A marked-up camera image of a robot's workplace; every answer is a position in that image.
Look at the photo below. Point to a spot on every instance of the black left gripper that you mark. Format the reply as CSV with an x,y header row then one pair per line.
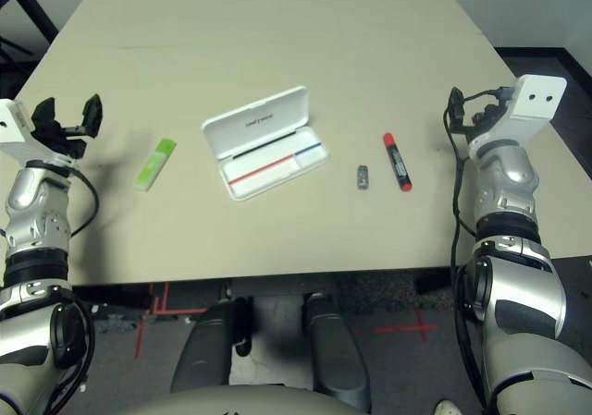
x,y
65,144

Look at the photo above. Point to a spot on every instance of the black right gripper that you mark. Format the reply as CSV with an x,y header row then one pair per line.
x,y
485,117

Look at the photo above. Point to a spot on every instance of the black marker with red cap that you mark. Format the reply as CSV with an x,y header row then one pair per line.
x,y
397,161

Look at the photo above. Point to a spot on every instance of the green highlighter pen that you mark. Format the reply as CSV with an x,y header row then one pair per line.
x,y
155,163

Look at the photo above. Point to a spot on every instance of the small dark grey eraser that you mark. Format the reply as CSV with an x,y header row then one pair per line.
x,y
363,178

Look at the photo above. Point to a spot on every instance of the white plastic pencil case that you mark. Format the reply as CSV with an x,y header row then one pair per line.
x,y
259,119

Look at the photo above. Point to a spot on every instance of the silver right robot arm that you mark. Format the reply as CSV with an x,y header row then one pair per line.
x,y
509,179

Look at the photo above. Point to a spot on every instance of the black tripod stand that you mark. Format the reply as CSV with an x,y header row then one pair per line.
x,y
14,46

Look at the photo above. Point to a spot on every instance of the black framed side table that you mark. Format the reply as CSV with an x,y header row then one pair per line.
x,y
41,15

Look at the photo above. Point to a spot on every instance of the large red tape cross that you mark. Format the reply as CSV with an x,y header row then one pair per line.
x,y
421,328

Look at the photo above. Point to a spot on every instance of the red floor tape lines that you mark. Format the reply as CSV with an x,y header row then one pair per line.
x,y
138,341

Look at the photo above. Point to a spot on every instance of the dark grey left robot leg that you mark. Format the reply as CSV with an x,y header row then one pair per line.
x,y
203,345

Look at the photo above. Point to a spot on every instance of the dark grey robot leg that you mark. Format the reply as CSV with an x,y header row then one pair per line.
x,y
333,350
203,345

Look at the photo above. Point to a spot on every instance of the dark grey right robot leg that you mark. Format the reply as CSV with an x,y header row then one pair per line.
x,y
333,350

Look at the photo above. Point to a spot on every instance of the grey robot torso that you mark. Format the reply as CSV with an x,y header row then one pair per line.
x,y
231,403

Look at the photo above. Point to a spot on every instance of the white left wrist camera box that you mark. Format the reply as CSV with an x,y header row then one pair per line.
x,y
14,133

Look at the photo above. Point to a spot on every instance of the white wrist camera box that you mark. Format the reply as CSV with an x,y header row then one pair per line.
x,y
14,133
536,101

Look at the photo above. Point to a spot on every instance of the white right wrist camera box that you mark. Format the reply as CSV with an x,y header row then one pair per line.
x,y
536,101

